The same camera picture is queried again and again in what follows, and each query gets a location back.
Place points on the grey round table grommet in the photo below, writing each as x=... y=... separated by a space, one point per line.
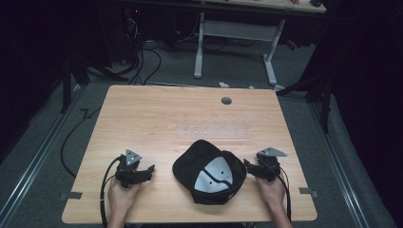
x=226 y=100

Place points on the metal floor rail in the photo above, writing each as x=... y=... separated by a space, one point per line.
x=340 y=164
x=31 y=164

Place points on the person's right hand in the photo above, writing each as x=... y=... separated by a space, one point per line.
x=274 y=193

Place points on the person's left hand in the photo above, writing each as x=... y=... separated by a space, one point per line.
x=122 y=199

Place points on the black metal stand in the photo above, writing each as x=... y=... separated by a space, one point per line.
x=324 y=101
x=66 y=85

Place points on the small red object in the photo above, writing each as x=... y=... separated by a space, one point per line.
x=292 y=45

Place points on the white metal desk frame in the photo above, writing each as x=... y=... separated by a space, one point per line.
x=234 y=30

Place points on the small white floor scrap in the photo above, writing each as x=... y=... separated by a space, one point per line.
x=223 y=85

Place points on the black cap with white lining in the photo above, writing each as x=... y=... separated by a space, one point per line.
x=198 y=163

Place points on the grey tape strip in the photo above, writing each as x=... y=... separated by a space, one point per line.
x=71 y=195
x=309 y=191

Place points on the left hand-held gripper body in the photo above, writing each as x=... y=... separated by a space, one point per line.
x=128 y=172

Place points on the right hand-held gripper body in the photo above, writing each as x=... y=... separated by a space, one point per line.
x=269 y=164

